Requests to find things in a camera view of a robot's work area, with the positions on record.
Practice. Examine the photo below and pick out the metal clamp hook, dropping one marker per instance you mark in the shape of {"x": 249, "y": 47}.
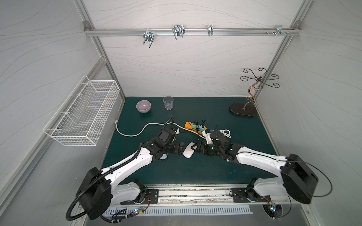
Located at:
{"x": 178, "y": 31}

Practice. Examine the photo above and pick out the small metal ring hook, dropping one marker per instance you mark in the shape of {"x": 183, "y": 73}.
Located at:
{"x": 210, "y": 30}

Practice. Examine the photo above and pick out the aluminium crossbar rail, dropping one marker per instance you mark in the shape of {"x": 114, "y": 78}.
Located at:
{"x": 197, "y": 32}

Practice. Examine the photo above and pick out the orange power strip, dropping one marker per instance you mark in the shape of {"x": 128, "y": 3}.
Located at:
{"x": 189, "y": 126}

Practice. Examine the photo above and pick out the pink bowl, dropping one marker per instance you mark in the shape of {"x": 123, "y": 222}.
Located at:
{"x": 143, "y": 106}

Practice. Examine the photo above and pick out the white wireless mouse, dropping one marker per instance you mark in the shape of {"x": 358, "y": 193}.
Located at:
{"x": 189, "y": 150}

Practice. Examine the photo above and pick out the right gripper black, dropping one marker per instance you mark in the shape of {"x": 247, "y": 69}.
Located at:
{"x": 205, "y": 148}

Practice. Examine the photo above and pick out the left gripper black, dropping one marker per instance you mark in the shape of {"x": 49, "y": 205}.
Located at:
{"x": 175, "y": 147}

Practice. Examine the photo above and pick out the clear glass cup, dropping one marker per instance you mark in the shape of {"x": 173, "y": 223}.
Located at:
{"x": 168, "y": 102}

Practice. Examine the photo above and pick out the white vented cable duct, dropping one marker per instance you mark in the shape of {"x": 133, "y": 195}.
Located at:
{"x": 195, "y": 210}

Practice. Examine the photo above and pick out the metal u-bolt hook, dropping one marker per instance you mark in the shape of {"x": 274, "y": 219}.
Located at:
{"x": 148, "y": 36}

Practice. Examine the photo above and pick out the white wire basket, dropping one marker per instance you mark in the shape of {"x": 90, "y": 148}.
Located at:
{"x": 82, "y": 117}

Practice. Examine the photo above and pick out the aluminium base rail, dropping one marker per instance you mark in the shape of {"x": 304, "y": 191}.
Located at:
{"x": 177, "y": 195}

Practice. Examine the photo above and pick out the light blue wireless mouse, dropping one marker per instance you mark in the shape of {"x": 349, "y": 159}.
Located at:
{"x": 164, "y": 157}

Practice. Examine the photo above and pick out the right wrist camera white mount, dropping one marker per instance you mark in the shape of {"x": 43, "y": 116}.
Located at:
{"x": 208, "y": 138}

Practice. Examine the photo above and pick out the brown metal jewelry stand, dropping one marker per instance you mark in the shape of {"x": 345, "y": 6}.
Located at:
{"x": 248, "y": 109}

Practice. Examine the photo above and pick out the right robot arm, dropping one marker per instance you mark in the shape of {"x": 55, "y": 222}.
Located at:
{"x": 292, "y": 176}

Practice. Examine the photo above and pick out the right metal bracket hook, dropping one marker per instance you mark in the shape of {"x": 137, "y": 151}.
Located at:
{"x": 279, "y": 32}

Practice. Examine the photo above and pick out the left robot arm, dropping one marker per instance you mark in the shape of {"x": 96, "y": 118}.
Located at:
{"x": 100, "y": 189}

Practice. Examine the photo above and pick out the mint green charger plug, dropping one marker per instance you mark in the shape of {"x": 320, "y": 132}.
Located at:
{"x": 199, "y": 128}

